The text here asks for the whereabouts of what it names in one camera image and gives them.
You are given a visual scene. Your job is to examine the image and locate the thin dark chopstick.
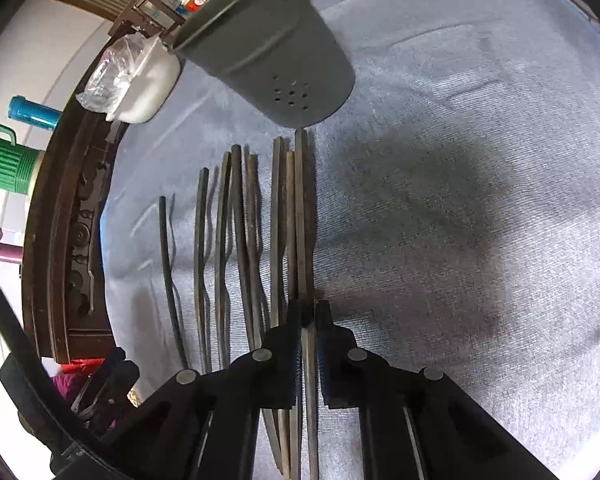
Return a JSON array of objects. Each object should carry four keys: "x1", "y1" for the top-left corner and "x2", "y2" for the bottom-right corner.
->
[{"x1": 158, "y1": 196, "x2": 188, "y2": 368}]

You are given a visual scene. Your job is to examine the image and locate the dark wooden carved sideboard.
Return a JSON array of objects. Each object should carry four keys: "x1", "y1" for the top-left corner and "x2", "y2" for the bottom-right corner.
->
[{"x1": 21, "y1": 99, "x2": 128, "y2": 364}]

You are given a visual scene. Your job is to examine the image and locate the pink bottle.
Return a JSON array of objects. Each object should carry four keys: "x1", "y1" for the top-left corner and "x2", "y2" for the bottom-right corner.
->
[{"x1": 0, "y1": 228, "x2": 23, "y2": 264}]

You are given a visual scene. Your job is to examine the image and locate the grey fleece table cloth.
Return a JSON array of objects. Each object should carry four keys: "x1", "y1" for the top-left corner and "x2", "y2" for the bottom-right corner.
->
[{"x1": 101, "y1": 0, "x2": 600, "y2": 479}]

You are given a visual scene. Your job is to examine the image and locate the green thermos flask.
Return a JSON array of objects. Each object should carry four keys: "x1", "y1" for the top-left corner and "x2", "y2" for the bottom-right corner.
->
[{"x1": 0, "y1": 124, "x2": 45, "y2": 197}]

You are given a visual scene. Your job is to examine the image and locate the blue thermos bottle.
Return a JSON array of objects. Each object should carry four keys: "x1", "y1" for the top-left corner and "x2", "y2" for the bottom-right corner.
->
[{"x1": 7, "y1": 96, "x2": 61, "y2": 130}]

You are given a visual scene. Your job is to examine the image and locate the white pot with plastic bag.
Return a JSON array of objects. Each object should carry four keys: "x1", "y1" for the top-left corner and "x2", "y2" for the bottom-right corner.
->
[{"x1": 76, "y1": 32, "x2": 182, "y2": 125}]

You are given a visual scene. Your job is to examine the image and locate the grey metal utensil holder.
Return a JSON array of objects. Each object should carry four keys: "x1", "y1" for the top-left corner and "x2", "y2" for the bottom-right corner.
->
[{"x1": 173, "y1": 0, "x2": 355, "y2": 128}]

